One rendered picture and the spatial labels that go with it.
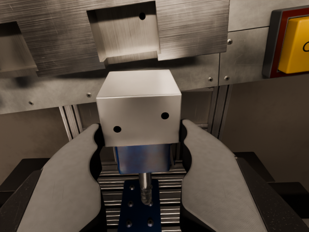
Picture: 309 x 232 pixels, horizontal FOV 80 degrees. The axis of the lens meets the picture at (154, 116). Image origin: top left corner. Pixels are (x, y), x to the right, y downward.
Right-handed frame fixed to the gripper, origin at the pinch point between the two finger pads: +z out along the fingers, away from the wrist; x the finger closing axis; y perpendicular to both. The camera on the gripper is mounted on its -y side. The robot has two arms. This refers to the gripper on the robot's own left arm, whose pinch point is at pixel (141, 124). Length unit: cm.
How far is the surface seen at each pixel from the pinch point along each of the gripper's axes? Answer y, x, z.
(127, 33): -4.9, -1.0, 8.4
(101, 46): -4.0, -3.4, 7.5
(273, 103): 46, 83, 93
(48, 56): -3.5, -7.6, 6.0
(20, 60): -2.7, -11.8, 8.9
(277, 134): 70, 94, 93
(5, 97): 3.8, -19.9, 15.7
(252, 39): -3.3, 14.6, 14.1
